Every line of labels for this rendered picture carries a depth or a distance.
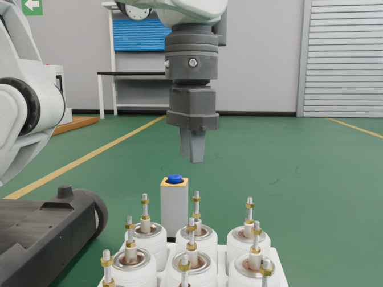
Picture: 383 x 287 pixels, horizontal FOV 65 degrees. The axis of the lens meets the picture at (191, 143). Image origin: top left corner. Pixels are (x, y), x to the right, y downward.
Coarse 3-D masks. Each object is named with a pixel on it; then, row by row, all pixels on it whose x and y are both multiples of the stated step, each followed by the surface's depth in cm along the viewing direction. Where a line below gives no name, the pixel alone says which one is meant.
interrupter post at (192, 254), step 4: (196, 248) 57; (188, 252) 56; (192, 252) 56; (196, 252) 56; (188, 256) 56; (192, 256) 56; (196, 256) 56; (192, 260) 56; (196, 260) 56; (192, 264) 56; (196, 264) 57
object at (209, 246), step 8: (176, 240) 68; (184, 240) 66; (208, 240) 66; (216, 240) 67; (176, 248) 68; (184, 248) 65; (200, 248) 64; (208, 248) 65; (216, 248) 68; (216, 256) 68; (216, 264) 69
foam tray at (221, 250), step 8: (120, 248) 75; (168, 248) 76; (224, 248) 75; (272, 248) 75; (168, 256) 76; (224, 256) 72; (272, 256) 72; (224, 264) 69; (280, 264) 69; (160, 272) 66; (224, 272) 66; (280, 272) 66; (160, 280) 64; (224, 280) 63; (280, 280) 63
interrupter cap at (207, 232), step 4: (184, 228) 70; (204, 228) 70; (208, 228) 70; (180, 232) 68; (184, 232) 68; (188, 232) 68; (204, 232) 69; (208, 232) 68; (212, 232) 68; (184, 236) 66; (188, 236) 66; (196, 236) 67; (200, 236) 66; (204, 236) 66; (208, 236) 66; (196, 240) 65; (200, 240) 65
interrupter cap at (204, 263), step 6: (180, 252) 60; (198, 252) 60; (174, 258) 58; (180, 258) 58; (198, 258) 58; (204, 258) 58; (174, 264) 56; (198, 264) 57; (204, 264) 56; (210, 264) 56; (180, 270) 54; (192, 270) 54; (198, 270) 54; (204, 270) 54
